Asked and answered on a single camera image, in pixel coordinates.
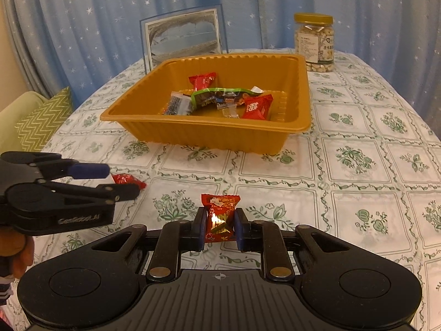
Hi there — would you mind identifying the red candy wrapper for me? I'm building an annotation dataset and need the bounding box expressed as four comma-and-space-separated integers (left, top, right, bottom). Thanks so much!
111, 173, 147, 191

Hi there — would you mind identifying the clear black seaweed packet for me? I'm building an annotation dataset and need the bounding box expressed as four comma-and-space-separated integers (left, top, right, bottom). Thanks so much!
163, 92, 193, 116

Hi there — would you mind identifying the green zigzag cushion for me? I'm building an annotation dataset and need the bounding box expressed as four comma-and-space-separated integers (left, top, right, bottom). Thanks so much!
15, 87, 73, 152

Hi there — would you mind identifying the person's left hand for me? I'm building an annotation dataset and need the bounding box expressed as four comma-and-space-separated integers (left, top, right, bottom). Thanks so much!
0, 226, 34, 279

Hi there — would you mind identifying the green floral tablecloth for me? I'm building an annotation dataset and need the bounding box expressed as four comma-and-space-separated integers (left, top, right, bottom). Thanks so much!
3, 49, 441, 331

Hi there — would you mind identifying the blue star curtain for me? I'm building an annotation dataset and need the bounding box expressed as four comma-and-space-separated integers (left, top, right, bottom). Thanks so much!
1, 0, 440, 133

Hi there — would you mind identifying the glass sand picture frame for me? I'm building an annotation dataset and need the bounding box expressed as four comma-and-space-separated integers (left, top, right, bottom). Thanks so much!
140, 4, 229, 73

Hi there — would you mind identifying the nut jar with gold lid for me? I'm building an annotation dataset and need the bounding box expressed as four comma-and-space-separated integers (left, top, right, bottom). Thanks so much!
294, 13, 335, 73

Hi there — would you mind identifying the yellow-green sofa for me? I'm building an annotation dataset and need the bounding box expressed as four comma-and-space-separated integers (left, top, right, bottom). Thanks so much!
0, 91, 47, 153

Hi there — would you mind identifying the red gold snack packet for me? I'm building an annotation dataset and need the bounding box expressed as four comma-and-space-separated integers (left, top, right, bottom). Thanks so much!
201, 194, 241, 243

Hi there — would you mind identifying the green silver snack bag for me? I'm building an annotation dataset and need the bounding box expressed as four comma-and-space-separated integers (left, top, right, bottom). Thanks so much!
191, 87, 264, 111

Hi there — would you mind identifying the orange plastic tray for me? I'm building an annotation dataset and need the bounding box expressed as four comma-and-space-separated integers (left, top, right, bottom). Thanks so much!
100, 52, 311, 154

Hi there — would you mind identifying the red square snack packet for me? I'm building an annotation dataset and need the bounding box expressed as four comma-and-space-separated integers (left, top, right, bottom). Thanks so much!
241, 94, 274, 120

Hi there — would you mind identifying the small red candy packet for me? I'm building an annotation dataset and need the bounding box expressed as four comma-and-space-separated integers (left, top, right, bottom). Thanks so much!
188, 72, 217, 91

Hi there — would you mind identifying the small tan caramel candy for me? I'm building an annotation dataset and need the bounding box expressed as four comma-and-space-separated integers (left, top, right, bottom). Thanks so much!
217, 103, 239, 118

